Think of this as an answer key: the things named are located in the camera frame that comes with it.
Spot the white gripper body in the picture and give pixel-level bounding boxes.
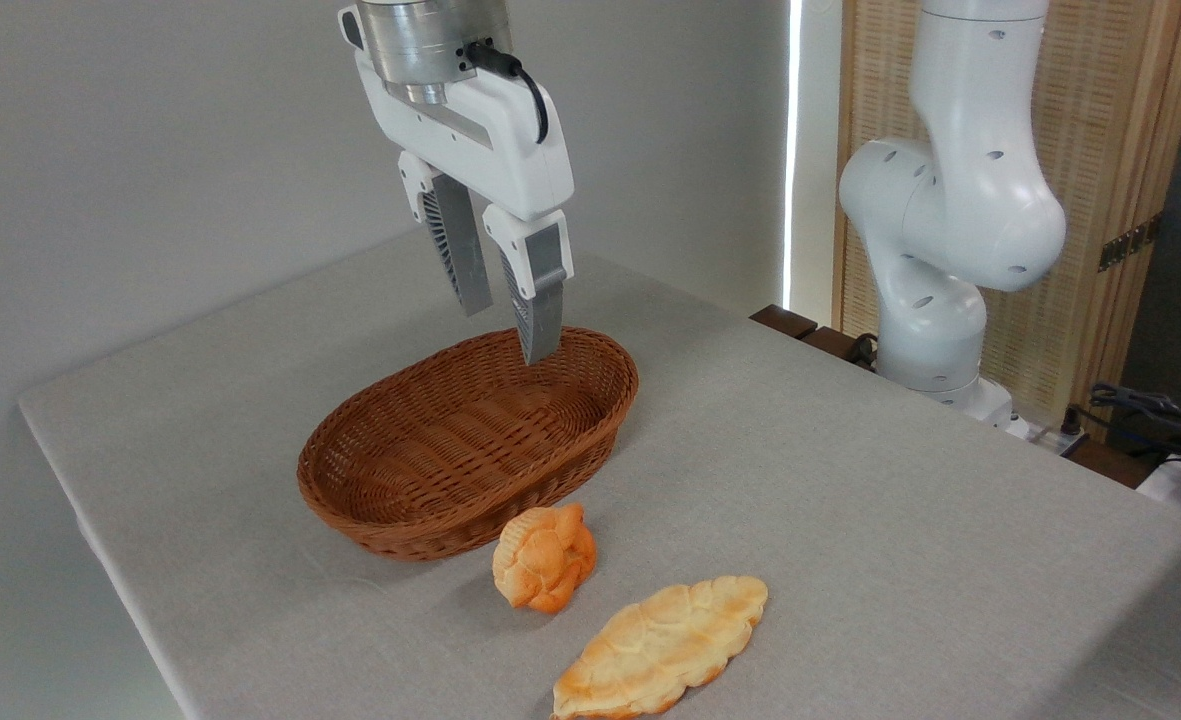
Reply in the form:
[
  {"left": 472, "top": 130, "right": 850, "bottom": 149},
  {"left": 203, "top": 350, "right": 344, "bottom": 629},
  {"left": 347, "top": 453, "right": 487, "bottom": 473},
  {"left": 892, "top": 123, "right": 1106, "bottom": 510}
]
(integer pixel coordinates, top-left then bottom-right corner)
[{"left": 338, "top": 4, "right": 577, "bottom": 224}]

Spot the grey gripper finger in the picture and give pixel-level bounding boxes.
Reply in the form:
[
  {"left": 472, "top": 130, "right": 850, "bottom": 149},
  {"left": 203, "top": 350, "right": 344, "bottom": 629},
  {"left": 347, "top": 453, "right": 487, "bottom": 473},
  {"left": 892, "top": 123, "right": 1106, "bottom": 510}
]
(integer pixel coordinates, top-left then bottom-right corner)
[
  {"left": 481, "top": 206, "right": 576, "bottom": 367},
  {"left": 396, "top": 150, "right": 494, "bottom": 319}
]

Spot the small round bread roll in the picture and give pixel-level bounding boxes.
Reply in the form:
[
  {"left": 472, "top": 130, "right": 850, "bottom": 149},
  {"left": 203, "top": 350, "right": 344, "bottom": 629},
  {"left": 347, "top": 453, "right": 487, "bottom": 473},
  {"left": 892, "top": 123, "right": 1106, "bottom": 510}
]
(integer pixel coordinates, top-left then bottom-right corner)
[{"left": 491, "top": 502, "right": 599, "bottom": 615}]

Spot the brown wicker oval basket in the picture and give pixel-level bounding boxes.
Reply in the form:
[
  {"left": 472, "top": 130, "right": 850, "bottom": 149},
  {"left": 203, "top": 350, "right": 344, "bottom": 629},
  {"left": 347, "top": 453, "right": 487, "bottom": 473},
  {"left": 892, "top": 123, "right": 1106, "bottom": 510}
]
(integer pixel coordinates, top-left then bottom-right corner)
[{"left": 296, "top": 325, "right": 641, "bottom": 562}]

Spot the long flat leaf-shaped bread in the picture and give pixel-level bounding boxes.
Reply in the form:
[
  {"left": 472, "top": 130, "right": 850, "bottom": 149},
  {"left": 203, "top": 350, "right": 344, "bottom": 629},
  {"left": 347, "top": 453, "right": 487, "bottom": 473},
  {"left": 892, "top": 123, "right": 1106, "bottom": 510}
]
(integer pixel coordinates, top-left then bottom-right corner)
[{"left": 550, "top": 574, "right": 770, "bottom": 720}]

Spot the dark brown wooden bench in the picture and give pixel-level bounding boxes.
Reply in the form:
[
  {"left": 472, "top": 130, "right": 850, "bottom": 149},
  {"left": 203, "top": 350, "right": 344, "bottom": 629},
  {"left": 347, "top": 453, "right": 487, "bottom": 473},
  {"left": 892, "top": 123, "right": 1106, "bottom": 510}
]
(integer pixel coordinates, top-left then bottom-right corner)
[{"left": 749, "top": 304, "right": 881, "bottom": 373}]

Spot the grey tablecloth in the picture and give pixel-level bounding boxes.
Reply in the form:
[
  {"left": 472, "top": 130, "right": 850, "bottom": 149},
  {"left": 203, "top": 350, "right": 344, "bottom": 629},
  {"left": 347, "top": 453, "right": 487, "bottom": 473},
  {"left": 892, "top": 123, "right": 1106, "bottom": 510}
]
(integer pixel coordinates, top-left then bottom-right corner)
[{"left": 17, "top": 228, "right": 1181, "bottom": 720}]

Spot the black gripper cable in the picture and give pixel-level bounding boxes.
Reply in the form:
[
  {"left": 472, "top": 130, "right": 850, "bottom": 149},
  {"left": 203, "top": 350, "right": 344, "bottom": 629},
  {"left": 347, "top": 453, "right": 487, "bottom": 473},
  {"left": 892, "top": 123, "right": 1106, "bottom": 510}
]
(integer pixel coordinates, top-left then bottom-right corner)
[{"left": 464, "top": 41, "right": 551, "bottom": 145}]

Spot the black cable bundle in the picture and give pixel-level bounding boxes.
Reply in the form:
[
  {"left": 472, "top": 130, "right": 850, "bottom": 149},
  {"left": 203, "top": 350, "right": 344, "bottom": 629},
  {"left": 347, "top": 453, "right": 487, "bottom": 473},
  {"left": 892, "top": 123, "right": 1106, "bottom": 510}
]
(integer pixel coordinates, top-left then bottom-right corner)
[{"left": 1062, "top": 382, "right": 1181, "bottom": 473}]

